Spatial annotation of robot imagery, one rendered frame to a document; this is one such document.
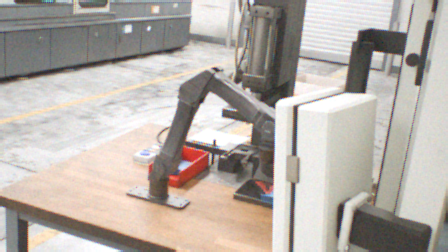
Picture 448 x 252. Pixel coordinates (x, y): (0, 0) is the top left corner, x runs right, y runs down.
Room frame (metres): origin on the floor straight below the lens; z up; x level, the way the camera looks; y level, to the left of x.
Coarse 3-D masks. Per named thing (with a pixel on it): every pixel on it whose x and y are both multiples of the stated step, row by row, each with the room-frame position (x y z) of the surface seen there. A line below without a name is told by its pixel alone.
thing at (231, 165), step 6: (234, 156) 1.85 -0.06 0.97; (240, 156) 1.85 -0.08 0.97; (222, 162) 1.87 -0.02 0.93; (228, 162) 1.86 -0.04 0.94; (234, 162) 1.86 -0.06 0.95; (240, 162) 1.92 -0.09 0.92; (252, 162) 1.83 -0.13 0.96; (258, 162) 1.82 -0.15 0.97; (222, 168) 1.87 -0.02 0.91; (228, 168) 1.86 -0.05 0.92; (234, 168) 1.86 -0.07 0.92; (252, 168) 1.83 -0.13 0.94; (252, 174) 1.83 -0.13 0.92
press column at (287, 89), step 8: (304, 0) 2.12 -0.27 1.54; (304, 8) 2.14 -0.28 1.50; (304, 16) 2.16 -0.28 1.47; (296, 32) 2.07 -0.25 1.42; (296, 40) 2.08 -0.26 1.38; (296, 48) 2.10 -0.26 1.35; (296, 56) 2.12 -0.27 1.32; (296, 64) 2.14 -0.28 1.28; (296, 72) 2.15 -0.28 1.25; (288, 80) 2.06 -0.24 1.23; (272, 88) 2.09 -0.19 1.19; (280, 88) 2.07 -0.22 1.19; (288, 88) 2.07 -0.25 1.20; (288, 96) 2.08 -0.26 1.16; (272, 104) 2.08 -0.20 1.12; (256, 136) 2.10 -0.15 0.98; (256, 144) 2.10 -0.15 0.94
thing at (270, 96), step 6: (252, 90) 1.87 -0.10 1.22; (258, 90) 1.87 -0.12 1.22; (270, 90) 2.07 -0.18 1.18; (258, 96) 1.87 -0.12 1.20; (264, 96) 1.96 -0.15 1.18; (270, 96) 2.01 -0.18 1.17; (276, 96) 2.00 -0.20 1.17; (264, 102) 1.86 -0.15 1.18; (270, 102) 1.93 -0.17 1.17; (222, 108) 1.88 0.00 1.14; (228, 108) 1.88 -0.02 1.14; (234, 108) 1.88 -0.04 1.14; (222, 114) 1.88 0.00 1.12; (228, 114) 1.87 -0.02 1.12; (234, 114) 1.86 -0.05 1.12; (240, 114) 1.85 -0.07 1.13; (234, 120) 1.94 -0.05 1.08; (240, 120) 1.86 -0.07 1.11; (246, 120) 1.84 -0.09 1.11
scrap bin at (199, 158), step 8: (184, 152) 1.93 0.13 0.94; (192, 152) 1.92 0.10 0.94; (200, 152) 1.91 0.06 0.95; (208, 152) 1.89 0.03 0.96; (184, 160) 1.93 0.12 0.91; (192, 160) 1.92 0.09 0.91; (200, 160) 1.82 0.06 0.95; (208, 160) 1.90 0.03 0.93; (184, 168) 1.70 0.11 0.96; (192, 168) 1.76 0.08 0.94; (200, 168) 1.83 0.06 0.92; (176, 176) 1.76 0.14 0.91; (184, 176) 1.70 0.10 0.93; (192, 176) 1.77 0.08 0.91; (176, 184) 1.67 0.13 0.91
